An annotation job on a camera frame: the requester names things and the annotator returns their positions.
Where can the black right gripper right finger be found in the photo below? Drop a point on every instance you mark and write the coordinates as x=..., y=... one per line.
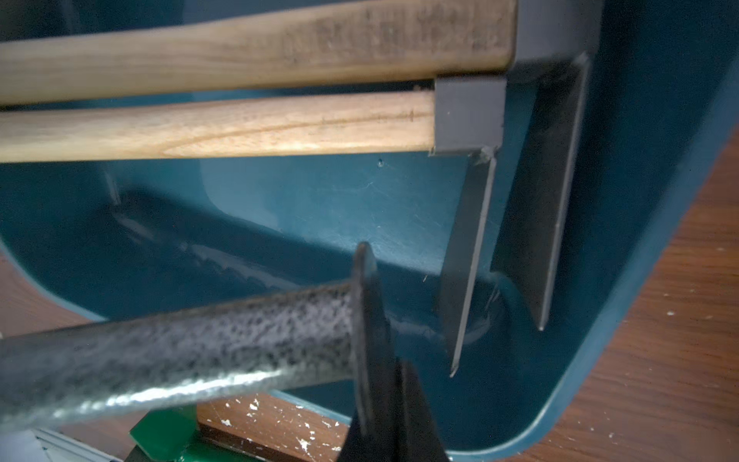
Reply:
x=418, y=439

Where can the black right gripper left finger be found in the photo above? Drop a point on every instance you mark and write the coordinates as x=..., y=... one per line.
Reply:
x=372, y=432

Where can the grey tool red grip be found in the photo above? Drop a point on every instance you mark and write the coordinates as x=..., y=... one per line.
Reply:
x=278, y=342

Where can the green tool red grip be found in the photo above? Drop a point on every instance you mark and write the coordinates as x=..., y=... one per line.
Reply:
x=173, y=435

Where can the wooden handle small hoe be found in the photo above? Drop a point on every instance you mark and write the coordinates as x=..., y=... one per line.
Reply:
x=119, y=54

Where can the teal plastic storage box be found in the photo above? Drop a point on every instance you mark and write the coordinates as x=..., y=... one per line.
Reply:
x=120, y=240

